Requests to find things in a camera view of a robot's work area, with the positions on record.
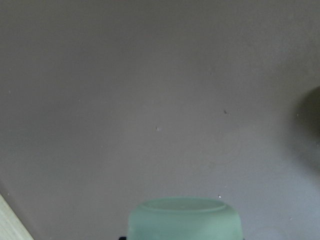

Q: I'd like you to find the wooden cutting board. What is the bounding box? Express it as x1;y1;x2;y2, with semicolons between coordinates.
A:
0;195;34;240

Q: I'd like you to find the mint green cup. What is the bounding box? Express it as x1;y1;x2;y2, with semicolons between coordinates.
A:
126;197;244;240

